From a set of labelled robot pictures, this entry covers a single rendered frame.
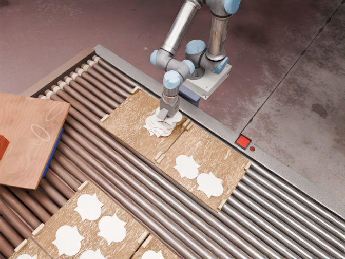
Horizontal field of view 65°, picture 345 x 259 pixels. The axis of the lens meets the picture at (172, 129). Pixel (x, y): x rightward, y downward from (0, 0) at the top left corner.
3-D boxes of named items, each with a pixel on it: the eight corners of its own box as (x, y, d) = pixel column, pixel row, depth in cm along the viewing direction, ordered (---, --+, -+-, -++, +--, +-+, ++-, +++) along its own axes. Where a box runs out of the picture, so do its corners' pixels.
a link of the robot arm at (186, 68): (177, 53, 135) (164, 66, 130) (196, 62, 131) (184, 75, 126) (177, 65, 141) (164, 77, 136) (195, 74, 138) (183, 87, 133)
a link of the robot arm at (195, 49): (191, 51, 179) (192, 34, 167) (209, 59, 175) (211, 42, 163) (181, 62, 174) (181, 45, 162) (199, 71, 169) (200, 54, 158)
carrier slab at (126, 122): (138, 89, 175) (138, 87, 174) (191, 122, 164) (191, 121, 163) (99, 125, 160) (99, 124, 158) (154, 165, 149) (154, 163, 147)
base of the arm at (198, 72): (190, 60, 188) (191, 49, 180) (209, 69, 184) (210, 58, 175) (177, 73, 182) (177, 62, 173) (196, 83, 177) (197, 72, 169)
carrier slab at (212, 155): (191, 124, 164) (192, 122, 162) (251, 163, 152) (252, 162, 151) (154, 165, 148) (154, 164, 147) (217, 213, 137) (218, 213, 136)
